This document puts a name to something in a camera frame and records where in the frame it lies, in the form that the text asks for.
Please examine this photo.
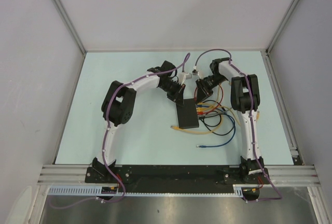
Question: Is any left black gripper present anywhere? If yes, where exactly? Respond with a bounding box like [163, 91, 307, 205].
[160, 80, 186, 107]

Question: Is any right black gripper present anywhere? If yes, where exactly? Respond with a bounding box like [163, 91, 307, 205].
[195, 74, 226, 105]

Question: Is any black network switch box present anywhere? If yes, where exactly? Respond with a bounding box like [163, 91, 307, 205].
[176, 99, 199, 129]

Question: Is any yellow ethernet cable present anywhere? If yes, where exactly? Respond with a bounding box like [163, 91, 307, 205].
[171, 83, 226, 134]
[197, 80, 261, 126]

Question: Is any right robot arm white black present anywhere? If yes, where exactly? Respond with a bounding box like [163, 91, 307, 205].
[196, 58, 269, 183]

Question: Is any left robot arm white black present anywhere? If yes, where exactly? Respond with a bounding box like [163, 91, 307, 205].
[92, 61, 185, 183]

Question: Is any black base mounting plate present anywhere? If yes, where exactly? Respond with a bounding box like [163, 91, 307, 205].
[85, 165, 269, 193]

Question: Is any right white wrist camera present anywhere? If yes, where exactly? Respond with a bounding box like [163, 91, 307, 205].
[192, 66, 204, 79]

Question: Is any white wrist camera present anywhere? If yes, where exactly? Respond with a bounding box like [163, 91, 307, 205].
[192, 66, 204, 79]
[178, 72, 192, 84]

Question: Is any red ethernet cable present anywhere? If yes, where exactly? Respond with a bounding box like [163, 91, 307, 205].
[194, 85, 226, 117]

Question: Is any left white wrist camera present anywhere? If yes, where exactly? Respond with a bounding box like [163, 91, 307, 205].
[178, 72, 192, 84]

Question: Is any black ethernet cable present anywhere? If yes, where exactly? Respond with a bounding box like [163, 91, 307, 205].
[199, 112, 237, 136]

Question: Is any blue ethernet cable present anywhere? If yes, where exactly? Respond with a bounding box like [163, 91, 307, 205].
[196, 101, 237, 149]

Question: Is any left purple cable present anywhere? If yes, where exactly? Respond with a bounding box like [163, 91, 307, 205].
[48, 52, 190, 208]

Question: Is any purple cable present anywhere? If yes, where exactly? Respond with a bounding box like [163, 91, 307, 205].
[194, 49, 283, 204]
[48, 52, 190, 208]

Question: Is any right aluminium side rail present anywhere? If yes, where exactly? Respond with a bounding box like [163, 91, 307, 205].
[261, 50, 303, 165]

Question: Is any right aluminium corner post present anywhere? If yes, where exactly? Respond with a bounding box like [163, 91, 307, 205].
[265, 0, 301, 54]

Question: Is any aluminium corner post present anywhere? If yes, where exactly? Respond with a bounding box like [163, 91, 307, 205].
[51, 0, 87, 57]
[265, 0, 301, 54]

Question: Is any slotted cable duct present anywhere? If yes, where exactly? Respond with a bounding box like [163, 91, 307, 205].
[48, 185, 243, 197]

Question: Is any aluminium front rail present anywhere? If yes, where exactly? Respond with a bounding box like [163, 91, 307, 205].
[38, 165, 320, 186]

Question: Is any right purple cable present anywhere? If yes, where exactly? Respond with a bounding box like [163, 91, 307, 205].
[194, 49, 283, 204]

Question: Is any left aluminium corner post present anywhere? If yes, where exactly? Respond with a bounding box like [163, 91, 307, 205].
[51, 0, 87, 57]

